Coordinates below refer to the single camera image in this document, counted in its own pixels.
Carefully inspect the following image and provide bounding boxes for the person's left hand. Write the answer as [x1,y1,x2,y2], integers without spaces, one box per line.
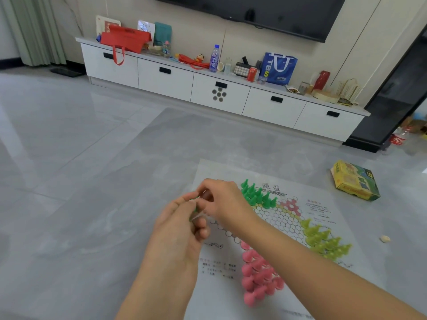
[143,191,211,270]

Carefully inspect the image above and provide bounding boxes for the person's right hand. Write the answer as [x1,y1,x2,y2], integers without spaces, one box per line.
[193,179,264,237]

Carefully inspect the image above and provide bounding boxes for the group of green game pieces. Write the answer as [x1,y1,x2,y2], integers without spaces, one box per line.
[240,179,278,208]

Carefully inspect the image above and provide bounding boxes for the checkers board sheet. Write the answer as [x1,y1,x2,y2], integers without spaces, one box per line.
[185,159,387,320]

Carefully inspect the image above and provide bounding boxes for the group of pink game pieces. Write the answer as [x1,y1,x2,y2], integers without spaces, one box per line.
[240,240,285,307]

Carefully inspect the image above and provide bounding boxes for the yellow-green cone game pieces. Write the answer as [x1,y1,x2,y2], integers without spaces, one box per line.
[300,219,353,262]

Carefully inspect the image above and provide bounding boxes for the person's left forearm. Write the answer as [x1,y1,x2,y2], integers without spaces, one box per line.
[115,251,201,320]

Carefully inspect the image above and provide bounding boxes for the person's right forearm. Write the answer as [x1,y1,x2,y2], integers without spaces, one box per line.
[238,218,427,320]

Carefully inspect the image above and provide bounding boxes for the yellow green cardboard box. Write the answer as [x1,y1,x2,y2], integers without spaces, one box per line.
[330,160,381,201]

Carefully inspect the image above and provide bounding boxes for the white TV cabinet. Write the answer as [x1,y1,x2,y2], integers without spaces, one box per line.
[76,37,371,143]

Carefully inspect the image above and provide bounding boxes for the blue tote bag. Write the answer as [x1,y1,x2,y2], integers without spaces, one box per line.
[259,52,298,85]

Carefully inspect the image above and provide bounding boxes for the blue-label water bottle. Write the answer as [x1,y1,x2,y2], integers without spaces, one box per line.
[209,44,221,73]

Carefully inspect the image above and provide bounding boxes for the round wooden box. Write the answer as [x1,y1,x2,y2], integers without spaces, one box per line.
[311,90,340,104]

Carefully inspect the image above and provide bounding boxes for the red folded umbrella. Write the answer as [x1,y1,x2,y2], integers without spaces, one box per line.
[175,53,211,70]

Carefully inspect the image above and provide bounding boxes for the red vase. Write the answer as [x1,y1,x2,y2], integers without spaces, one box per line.
[313,70,331,91]

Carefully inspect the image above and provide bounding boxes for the teal cloth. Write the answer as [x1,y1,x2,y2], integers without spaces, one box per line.
[153,22,173,47]

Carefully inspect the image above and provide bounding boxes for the red-label cola bottle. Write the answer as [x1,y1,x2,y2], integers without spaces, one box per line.
[390,127,411,146]

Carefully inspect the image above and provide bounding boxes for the black glass cabinet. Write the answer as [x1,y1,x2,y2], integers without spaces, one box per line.
[343,26,427,153]

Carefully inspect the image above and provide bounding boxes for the red fabric bag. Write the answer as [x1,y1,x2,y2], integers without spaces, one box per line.
[100,24,153,66]

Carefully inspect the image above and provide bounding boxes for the black television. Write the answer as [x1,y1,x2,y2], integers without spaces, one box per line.
[143,0,347,43]

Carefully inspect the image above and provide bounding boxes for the black floor mat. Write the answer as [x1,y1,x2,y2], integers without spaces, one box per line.
[50,67,84,78]

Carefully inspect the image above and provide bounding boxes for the grey-green curtain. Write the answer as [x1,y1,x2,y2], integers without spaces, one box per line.
[0,0,67,67]

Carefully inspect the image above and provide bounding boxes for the gold wire rack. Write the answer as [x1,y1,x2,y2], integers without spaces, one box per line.
[337,78,363,106]

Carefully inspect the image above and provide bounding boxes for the beige picture frame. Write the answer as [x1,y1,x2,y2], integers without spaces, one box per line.
[96,15,121,36]

